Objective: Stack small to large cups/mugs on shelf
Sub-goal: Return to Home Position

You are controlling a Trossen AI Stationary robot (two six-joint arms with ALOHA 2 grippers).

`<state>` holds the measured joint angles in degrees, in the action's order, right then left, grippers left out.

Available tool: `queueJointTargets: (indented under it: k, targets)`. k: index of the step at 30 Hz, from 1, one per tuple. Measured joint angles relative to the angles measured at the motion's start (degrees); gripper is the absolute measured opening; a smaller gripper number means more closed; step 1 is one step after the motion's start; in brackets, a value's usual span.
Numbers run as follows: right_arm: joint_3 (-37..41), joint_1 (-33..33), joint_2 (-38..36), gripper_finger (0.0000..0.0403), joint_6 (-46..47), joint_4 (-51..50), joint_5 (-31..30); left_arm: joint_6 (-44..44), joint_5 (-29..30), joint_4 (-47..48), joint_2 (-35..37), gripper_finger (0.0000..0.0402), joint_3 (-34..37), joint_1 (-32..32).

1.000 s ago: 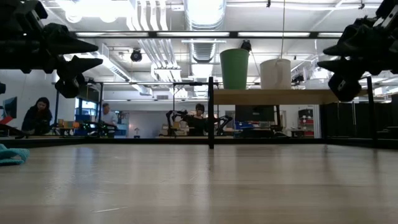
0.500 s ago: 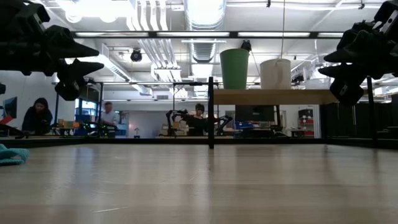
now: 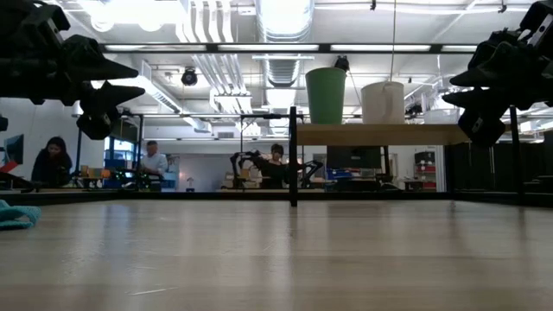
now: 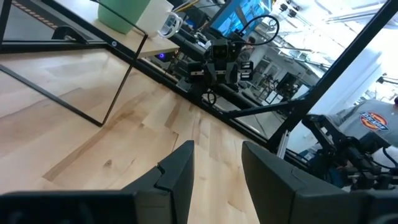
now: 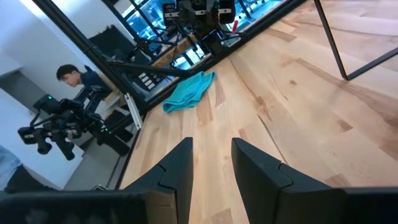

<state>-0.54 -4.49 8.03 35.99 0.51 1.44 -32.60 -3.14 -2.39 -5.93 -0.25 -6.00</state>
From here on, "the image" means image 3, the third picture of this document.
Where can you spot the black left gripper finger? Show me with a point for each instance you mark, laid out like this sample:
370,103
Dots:
101,103
90,62

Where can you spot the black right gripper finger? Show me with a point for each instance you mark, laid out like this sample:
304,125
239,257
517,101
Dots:
497,69
484,116

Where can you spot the white plastic cup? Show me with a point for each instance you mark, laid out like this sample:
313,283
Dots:
382,103

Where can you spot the green plastic cup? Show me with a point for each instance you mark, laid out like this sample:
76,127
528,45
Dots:
326,95

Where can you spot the black background robot arm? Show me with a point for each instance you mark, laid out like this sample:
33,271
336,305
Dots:
312,170
246,162

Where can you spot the red and white rack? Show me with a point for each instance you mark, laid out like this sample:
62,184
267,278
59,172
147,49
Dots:
425,170

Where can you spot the person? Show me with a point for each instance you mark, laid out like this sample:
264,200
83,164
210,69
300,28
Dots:
52,166
154,164
274,170

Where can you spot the black flat screen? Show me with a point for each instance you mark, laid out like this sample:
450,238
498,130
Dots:
354,156

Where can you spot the teal folded cloth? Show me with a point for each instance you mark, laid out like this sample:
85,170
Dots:
17,215

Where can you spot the black hanging camera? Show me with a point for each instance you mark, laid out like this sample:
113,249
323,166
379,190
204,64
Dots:
189,77
341,63

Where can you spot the wooden shelf with black frame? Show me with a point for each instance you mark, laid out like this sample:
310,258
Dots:
380,135

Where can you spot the black metal table frame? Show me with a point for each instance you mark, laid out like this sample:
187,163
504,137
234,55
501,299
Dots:
173,196

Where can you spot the silver ventilation duct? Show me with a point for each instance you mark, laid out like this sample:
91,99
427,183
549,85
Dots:
283,43

